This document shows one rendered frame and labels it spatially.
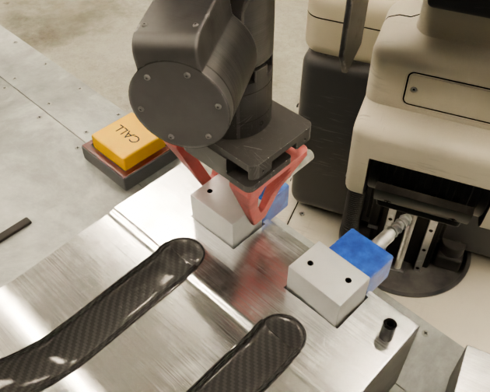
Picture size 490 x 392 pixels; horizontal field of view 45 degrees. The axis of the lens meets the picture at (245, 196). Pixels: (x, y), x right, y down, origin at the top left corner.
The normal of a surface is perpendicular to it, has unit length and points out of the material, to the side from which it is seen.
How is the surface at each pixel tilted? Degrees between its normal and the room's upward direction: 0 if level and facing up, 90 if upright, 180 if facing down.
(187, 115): 91
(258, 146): 1
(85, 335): 4
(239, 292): 0
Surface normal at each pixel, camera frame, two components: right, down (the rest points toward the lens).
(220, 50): 0.54, -0.46
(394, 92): -0.37, 0.76
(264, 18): 0.73, 0.49
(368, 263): 0.01, -0.70
